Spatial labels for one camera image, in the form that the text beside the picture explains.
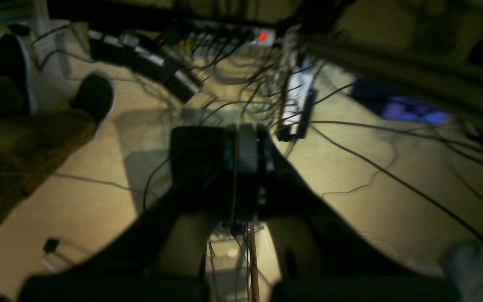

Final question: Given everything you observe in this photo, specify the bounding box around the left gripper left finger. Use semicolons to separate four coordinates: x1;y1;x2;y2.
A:
18;126;236;302

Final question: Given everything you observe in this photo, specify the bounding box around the grey aluminium frame rail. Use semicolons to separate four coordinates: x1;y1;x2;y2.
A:
304;36;483;130

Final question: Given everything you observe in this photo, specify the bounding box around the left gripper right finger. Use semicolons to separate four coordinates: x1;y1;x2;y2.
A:
235;124;459;302

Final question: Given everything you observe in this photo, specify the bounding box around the white power strip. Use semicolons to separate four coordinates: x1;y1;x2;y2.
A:
275;69;317;142
182;21;278;47

